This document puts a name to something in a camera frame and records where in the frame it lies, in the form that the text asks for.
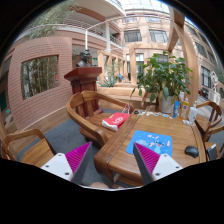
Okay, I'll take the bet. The clear spray bottle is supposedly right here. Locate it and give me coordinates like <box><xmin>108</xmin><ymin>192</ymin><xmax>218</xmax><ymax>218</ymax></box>
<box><xmin>188</xmin><ymin>103</ymin><xmax>197</xmax><ymax>123</ymax></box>

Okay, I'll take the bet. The blue cartoon mouse pad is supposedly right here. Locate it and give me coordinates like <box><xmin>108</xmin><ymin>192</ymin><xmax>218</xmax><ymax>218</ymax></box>
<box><xmin>126</xmin><ymin>130</ymin><xmax>172</xmax><ymax>156</ymax></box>

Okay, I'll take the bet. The wooden chair at left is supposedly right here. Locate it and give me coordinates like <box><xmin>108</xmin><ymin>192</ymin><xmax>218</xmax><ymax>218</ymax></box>
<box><xmin>1</xmin><ymin>128</ymin><xmax>57</xmax><ymax>167</ymax></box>

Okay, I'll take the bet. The round wooden table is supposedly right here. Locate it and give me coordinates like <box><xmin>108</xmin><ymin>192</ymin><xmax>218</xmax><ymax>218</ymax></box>
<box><xmin>94</xmin><ymin>113</ymin><xmax>206</xmax><ymax>186</ymax></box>

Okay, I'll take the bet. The wooden chair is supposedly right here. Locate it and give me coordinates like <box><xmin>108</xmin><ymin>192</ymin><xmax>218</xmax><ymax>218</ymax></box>
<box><xmin>195</xmin><ymin>101</ymin><xmax>224</xmax><ymax>160</ymax></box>
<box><xmin>1</xmin><ymin>128</ymin><xmax>57</xmax><ymax>167</ymax></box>

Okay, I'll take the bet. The wooden armchair behind table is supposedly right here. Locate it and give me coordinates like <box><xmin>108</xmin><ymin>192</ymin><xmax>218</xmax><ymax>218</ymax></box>
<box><xmin>66</xmin><ymin>90</ymin><xmax>134</xmax><ymax>146</ymax></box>

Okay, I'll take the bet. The red wooden pedestal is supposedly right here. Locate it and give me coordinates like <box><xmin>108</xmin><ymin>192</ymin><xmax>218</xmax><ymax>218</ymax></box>
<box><xmin>64</xmin><ymin>67</ymin><xmax>102</xmax><ymax>94</ymax></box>

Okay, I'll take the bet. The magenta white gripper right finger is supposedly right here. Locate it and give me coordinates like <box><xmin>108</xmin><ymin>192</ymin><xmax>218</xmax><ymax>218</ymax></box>
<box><xmin>133</xmin><ymin>143</ymin><xmax>182</xmax><ymax>185</ymax></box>

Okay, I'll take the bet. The red white bag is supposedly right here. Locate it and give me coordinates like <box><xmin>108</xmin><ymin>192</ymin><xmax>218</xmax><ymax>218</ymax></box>
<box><xmin>102</xmin><ymin>112</ymin><xmax>129</xmax><ymax>131</ymax></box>

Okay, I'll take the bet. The yellow label bottle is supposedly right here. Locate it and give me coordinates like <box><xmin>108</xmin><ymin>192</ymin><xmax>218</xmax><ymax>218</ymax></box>
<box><xmin>180</xmin><ymin>97</ymin><xmax>189</xmax><ymax>119</ymax></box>

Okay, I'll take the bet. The green potted plant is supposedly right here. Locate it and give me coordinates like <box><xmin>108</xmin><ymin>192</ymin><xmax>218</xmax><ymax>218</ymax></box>
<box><xmin>133</xmin><ymin>51</ymin><xmax>192</xmax><ymax>114</ymax></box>

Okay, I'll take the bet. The black computer mouse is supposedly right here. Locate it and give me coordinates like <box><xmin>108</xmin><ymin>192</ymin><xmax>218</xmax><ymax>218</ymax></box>
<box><xmin>185</xmin><ymin>146</ymin><xmax>199</xmax><ymax>158</ymax></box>

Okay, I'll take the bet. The dark bust statue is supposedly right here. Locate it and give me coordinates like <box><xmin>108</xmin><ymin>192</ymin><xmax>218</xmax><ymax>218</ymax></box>
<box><xmin>76</xmin><ymin>49</ymin><xmax>90</xmax><ymax>67</ymax></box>

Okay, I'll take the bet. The wooden chair at right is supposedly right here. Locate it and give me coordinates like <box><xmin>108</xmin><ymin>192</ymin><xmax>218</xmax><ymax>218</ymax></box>
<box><xmin>195</xmin><ymin>101</ymin><xmax>224</xmax><ymax>160</ymax></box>

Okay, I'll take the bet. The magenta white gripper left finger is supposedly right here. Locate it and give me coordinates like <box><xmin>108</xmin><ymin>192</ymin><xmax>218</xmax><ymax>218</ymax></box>
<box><xmin>42</xmin><ymin>142</ymin><xmax>92</xmax><ymax>185</ymax></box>

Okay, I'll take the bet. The blue tube bottle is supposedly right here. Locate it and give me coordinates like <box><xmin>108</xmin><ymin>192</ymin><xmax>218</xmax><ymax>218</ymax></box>
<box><xmin>173</xmin><ymin>101</ymin><xmax>180</xmax><ymax>118</ymax></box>

